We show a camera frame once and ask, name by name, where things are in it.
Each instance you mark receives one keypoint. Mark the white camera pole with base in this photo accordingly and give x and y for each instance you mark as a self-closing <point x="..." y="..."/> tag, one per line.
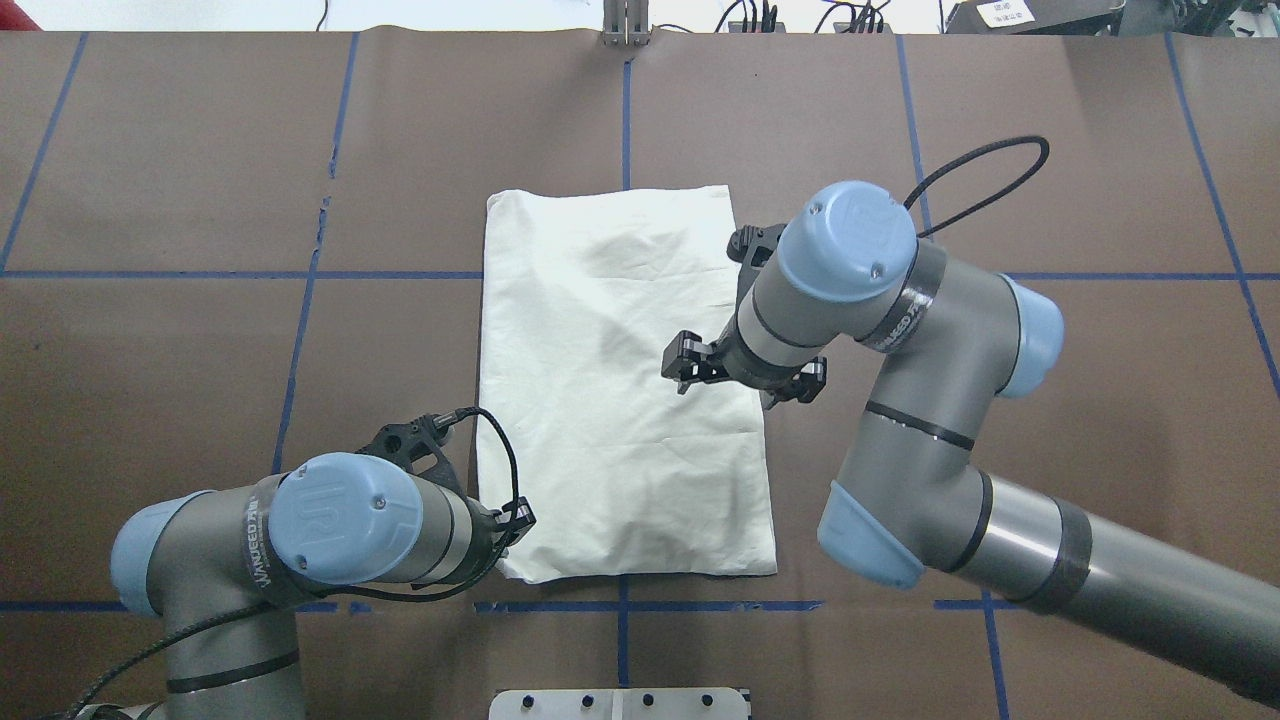
<point x="623" y="703"/>

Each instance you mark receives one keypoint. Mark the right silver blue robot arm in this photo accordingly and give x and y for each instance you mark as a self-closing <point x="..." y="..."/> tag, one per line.
<point x="908" y="497"/>

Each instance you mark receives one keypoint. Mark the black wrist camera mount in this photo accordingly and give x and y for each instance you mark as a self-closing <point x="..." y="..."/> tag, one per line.
<point x="752" y="246"/>
<point x="417" y="448"/>

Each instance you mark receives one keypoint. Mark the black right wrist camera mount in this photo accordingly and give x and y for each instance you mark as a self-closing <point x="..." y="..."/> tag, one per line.
<point x="752" y="246"/>

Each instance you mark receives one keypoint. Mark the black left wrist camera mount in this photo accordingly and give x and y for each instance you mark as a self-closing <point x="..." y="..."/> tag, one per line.
<point x="417" y="448"/>

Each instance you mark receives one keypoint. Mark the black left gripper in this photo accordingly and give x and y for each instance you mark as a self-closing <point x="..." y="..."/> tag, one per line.
<point x="486" y="529"/>

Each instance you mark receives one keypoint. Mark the black box with label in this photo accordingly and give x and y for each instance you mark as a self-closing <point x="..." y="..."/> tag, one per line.
<point x="1057" y="18"/>

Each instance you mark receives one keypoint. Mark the aluminium frame post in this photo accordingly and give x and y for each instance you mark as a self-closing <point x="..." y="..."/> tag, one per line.
<point x="626" y="23"/>

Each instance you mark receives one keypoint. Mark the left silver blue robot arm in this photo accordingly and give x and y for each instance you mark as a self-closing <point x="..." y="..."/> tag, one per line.
<point x="225" y="571"/>

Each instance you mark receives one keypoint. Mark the cream long-sleeve cat shirt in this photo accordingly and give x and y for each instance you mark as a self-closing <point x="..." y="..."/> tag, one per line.
<point x="625" y="475"/>

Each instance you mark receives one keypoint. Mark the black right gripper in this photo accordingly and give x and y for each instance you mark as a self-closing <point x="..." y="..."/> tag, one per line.
<point x="741" y="372"/>

